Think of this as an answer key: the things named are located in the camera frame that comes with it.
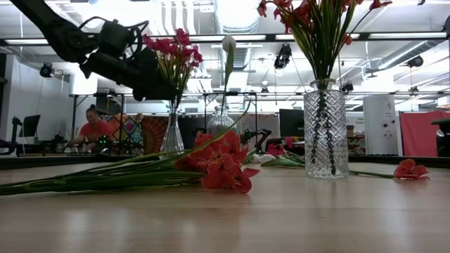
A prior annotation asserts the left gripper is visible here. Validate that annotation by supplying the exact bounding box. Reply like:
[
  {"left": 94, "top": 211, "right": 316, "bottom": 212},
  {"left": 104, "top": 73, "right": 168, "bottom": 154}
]
[{"left": 80, "top": 47, "right": 176, "bottom": 102}]

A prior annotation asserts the pink artificial flower bunch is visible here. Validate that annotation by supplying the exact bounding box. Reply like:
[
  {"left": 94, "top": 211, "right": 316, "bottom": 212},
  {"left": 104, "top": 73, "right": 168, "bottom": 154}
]
[
  {"left": 168, "top": 28, "right": 205, "bottom": 113},
  {"left": 267, "top": 136, "right": 302, "bottom": 159},
  {"left": 142, "top": 33, "right": 179, "bottom": 106}
]

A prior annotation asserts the slim conical glass vase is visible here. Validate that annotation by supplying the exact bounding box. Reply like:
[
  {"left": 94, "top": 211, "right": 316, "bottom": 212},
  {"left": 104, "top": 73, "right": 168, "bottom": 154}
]
[{"left": 160, "top": 100, "right": 186, "bottom": 159}]

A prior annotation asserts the diamond cut glass vase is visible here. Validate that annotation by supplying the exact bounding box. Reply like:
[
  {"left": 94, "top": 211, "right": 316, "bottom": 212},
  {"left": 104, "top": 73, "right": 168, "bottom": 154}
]
[{"left": 304, "top": 77, "right": 350, "bottom": 179}]

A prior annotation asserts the round ribbed glass vase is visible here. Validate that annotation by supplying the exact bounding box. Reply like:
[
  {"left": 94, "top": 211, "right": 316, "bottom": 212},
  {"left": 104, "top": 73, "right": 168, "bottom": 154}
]
[{"left": 206, "top": 105, "right": 237, "bottom": 136}]

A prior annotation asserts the colourful patterned fabric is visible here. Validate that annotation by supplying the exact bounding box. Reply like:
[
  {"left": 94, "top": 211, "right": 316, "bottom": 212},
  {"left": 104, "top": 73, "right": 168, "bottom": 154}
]
[{"left": 107, "top": 112, "right": 172, "bottom": 156}]

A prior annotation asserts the person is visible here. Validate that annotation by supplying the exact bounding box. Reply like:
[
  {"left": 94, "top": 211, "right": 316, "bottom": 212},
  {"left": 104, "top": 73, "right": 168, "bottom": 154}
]
[{"left": 68, "top": 104, "right": 115, "bottom": 153}]

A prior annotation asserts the small black monitor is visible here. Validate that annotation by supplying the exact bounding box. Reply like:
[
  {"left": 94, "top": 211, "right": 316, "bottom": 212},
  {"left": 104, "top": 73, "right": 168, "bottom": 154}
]
[{"left": 18, "top": 114, "right": 41, "bottom": 138}]

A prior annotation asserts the black overhead crossbar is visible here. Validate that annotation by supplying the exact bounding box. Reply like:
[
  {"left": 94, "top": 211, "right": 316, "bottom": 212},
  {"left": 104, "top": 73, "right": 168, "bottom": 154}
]
[{"left": 0, "top": 31, "right": 450, "bottom": 46}]

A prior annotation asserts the white pillar with controls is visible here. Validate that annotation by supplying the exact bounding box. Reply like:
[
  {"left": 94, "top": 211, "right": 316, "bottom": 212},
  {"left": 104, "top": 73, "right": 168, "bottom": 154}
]
[{"left": 363, "top": 94, "right": 400, "bottom": 155}]

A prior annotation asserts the red partition panel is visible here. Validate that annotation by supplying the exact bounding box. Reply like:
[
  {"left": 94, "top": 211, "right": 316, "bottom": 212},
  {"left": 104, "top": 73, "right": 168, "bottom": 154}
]
[{"left": 399, "top": 111, "right": 450, "bottom": 157}]

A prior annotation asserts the black background equipment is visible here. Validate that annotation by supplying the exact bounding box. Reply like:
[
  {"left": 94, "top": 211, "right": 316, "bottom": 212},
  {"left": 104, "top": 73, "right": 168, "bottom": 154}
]
[{"left": 430, "top": 117, "right": 450, "bottom": 157}]

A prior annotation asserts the silver ribbed air duct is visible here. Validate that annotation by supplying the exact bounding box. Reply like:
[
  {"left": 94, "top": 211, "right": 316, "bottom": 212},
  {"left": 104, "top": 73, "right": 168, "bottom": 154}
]
[{"left": 214, "top": 0, "right": 263, "bottom": 71}]

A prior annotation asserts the black metal table frame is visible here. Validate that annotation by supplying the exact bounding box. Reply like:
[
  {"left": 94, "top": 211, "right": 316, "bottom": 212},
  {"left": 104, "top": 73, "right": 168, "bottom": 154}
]
[{"left": 0, "top": 154, "right": 450, "bottom": 170}]

